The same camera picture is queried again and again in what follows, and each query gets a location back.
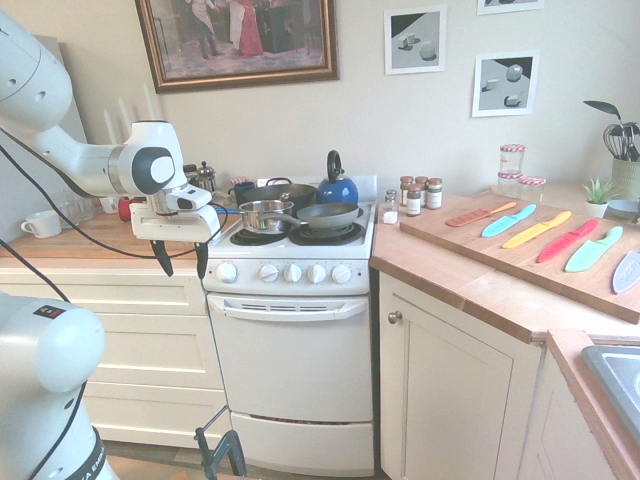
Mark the blue sheathed knife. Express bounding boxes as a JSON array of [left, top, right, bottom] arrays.
[[480, 203, 538, 239]]

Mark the cream drawer cabinet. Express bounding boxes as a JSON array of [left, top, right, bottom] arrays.
[[0, 266, 232, 450]]

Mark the cream cabinet door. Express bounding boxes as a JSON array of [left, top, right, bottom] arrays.
[[379, 271, 545, 480]]

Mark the yellow sheathed knife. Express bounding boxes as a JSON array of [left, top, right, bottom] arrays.
[[501, 210, 573, 250]]

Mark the dark wok pan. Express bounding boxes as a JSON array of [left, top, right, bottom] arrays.
[[242, 176, 318, 212]]

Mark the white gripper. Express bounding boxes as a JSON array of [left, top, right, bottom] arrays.
[[128, 198, 223, 280]]

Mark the light blue bowl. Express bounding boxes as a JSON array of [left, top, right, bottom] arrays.
[[606, 199, 640, 221]]

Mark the green utensil holder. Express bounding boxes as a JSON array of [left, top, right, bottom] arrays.
[[611, 155, 640, 202]]

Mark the wooden cutting board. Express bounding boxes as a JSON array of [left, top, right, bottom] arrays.
[[399, 191, 640, 326]]

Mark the white electric stove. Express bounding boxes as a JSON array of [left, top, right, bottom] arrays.
[[202, 174, 378, 479]]

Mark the small potted succulent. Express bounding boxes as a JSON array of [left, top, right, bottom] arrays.
[[581, 177, 622, 219]]

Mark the grey shapes print, small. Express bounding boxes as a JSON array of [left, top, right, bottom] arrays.
[[475, 0, 546, 17]]

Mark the blue kettle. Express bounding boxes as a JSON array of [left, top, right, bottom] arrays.
[[316, 149, 361, 207]]

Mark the red sheathed knife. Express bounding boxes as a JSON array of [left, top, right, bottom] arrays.
[[536, 218, 600, 265]]

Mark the metal whisk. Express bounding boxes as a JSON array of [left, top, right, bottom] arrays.
[[601, 121, 630, 162]]

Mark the white leaning board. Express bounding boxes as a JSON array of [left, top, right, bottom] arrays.
[[31, 34, 89, 147]]

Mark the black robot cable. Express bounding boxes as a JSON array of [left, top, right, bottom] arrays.
[[0, 127, 204, 480]]

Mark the grey frying pan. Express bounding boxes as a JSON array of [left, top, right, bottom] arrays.
[[296, 201, 362, 231]]

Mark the glass french press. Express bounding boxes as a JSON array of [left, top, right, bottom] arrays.
[[195, 160, 218, 195]]

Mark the lavender sheathed knife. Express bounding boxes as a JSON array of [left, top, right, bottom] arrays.
[[611, 249, 640, 297]]

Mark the steel saucepan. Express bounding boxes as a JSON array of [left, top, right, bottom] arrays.
[[238, 199, 322, 235]]

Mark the orange serrated knife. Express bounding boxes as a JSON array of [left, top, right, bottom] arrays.
[[445, 201, 518, 229]]

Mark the white stove bottom drawer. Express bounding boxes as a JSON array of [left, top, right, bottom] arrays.
[[229, 410, 376, 479]]

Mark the tall glass jar checked lid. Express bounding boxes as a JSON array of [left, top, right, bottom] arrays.
[[498, 143, 528, 177]]

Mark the grey shapes print with sphere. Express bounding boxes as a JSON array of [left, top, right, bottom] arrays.
[[470, 49, 541, 119]]

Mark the green sheathed knife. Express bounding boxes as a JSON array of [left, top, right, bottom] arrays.
[[564, 225, 626, 274]]

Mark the clear drinking glasses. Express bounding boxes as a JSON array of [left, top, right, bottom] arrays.
[[56, 191, 97, 224]]

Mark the short glass jar checked lid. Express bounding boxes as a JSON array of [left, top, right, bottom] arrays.
[[496, 170, 524, 200], [518, 174, 547, 203]]

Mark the gold framed painting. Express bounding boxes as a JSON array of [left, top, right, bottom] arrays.
[[134, 0, 342, 95]]

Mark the white oven door with handle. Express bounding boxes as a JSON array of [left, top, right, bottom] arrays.
[[206, 292, 376, 424]]

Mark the dark blue mug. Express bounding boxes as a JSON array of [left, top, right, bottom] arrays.
[[228, 182, 258, 208]]

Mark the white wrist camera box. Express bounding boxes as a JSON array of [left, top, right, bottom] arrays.
[[166, 183, 212, 213]]

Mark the steel sink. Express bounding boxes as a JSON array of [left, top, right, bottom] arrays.
[[580, 344, 640, 444]]

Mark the white coffee mug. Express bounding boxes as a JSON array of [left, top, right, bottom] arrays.
[[19, 209, 64, 238]]

